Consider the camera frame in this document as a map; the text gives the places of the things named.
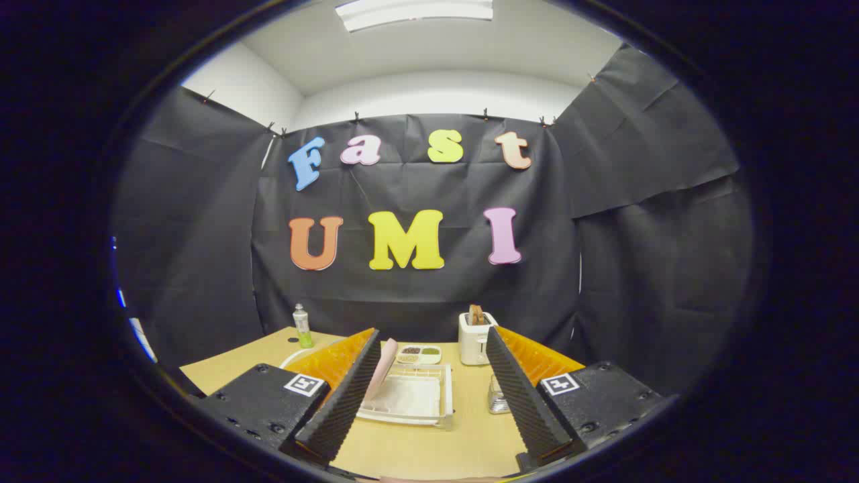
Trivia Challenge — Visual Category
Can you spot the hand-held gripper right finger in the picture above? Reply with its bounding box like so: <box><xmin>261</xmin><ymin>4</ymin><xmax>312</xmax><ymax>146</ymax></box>
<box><xmin>486</xmin><ymin>326</ymin><xmax>665</xmax><ymax>470</ymax></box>

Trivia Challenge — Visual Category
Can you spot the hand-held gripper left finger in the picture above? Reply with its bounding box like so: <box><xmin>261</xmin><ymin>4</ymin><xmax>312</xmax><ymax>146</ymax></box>
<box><xmin>200</xmin><ymin>327</ymin><xmax>382</xmax><ymax>467</ymax></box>

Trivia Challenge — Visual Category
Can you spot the metal wire basket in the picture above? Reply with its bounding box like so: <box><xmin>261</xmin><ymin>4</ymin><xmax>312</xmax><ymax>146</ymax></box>
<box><xmin>488</xmin><ymin>374</ymin><xmax>511</xmax><ymax>415</ymax></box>

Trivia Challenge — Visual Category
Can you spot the pink plate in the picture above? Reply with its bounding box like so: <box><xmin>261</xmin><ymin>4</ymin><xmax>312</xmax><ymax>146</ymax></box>
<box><xmin>362</xmin><ymin>339</ymin><xmax>399</xmax><ymax>403</ymax></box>

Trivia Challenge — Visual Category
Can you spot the white wire dish rack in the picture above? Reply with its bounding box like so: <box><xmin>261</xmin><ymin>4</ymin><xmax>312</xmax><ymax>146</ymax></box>
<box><xmin>281</xmin><ymin>345</ymin><xmax>454</xmax><ymax>430</ymax></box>

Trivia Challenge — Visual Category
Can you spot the white divided condiment dish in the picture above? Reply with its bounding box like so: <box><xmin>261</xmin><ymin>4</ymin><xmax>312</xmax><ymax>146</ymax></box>
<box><xmin>396</xmin><ymin>344</ymin><xmax>443</xmax><ymax>366</ymax></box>

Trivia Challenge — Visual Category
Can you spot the white toaster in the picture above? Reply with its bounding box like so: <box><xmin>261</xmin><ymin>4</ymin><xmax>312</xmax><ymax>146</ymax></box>
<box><xmin>458</xmin><ymin>312</ymin><xmax>499</xmax><ymax>366</ymax></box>

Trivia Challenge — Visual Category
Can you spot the clear bottle with green liquid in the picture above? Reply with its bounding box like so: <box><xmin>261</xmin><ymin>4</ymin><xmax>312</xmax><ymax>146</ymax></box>
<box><xmin>293</xmin><ymin>303</ymin><xmax>314</xmax><ymax>349</ymax></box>

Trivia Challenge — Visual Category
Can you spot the black backdrop cloth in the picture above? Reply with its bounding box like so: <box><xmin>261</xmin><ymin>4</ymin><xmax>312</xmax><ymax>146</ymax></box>
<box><xmin>113</xmin><ymin>44</ymin><xmax>756</xmax><ymax>396</ymax></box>

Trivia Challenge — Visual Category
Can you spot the ceiling light panel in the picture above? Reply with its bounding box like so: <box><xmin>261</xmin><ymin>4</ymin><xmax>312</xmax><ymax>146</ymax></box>
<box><xmin>335</xmin><ymin>0</ymin><xmax>494</xmax><ymax>33</ymax></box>

